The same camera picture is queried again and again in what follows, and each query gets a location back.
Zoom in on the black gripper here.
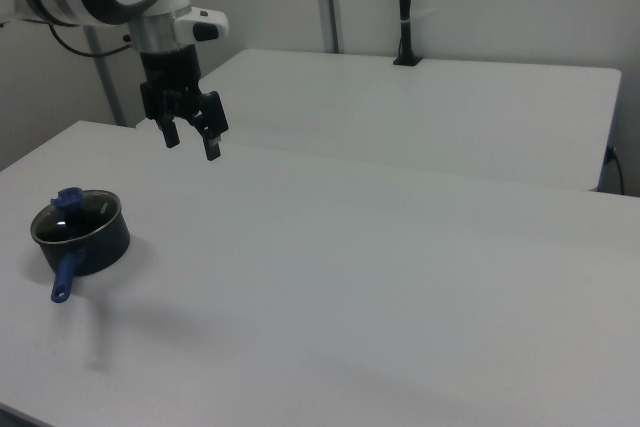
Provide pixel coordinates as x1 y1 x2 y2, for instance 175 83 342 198
138 44 230 163

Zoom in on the white zip tie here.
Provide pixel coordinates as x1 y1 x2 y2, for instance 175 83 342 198
401 7 439 26

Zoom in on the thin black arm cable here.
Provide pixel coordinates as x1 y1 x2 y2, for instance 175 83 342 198
47 22 134 58

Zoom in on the glass lid with blue knob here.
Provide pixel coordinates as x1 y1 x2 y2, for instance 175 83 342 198
30 186 123 244

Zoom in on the dark saucepan with blue handle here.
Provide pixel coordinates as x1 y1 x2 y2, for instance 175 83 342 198
29 188 132 304

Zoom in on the white side table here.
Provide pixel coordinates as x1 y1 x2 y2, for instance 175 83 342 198
135 48 623 194

